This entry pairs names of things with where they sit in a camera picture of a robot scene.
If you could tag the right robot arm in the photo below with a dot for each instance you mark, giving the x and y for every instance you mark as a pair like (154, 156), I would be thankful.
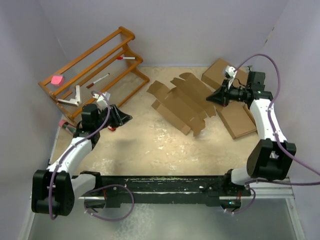
(268, 160)

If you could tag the aluminium frame rail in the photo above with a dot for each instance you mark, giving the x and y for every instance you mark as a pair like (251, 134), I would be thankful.
(266, 191)

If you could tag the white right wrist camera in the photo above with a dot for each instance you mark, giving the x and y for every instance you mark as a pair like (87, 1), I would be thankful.
(230, 73)

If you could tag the pink eraser block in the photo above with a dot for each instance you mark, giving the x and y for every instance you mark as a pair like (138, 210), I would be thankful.
(57, 80)

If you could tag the pink capped green can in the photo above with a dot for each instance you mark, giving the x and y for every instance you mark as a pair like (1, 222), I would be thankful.
(65, 125)

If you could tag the white angled bracket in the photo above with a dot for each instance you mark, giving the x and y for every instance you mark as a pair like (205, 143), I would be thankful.
(74, 101)

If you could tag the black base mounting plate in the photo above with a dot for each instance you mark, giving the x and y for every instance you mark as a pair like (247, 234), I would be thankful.
(209, 190)

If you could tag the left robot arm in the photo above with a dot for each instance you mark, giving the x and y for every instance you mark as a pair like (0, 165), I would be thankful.
(55, 189)

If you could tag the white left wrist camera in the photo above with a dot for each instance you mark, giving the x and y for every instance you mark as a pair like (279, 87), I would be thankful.
(101, 99)

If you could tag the medium folded cardboard box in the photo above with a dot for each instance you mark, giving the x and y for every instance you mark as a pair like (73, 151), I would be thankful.
(236, 120)

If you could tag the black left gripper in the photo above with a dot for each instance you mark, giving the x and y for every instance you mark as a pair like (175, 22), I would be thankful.
(119, 118)

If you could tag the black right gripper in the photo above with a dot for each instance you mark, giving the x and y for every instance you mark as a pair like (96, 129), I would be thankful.
(221, 96)

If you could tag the red capped white marker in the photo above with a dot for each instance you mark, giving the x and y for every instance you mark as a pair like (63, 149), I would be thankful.
(126, 58)

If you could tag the brown capped white marker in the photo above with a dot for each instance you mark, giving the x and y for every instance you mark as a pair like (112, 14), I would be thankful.
(96, 81)

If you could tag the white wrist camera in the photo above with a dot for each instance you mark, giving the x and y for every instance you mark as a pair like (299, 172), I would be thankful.
(230, 73)
(101, 99)

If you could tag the large folded cardboard box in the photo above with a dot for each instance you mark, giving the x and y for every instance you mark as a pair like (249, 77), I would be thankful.
(214, 75)

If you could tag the orange wooden rack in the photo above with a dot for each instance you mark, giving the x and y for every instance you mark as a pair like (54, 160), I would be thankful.
(124, 81)

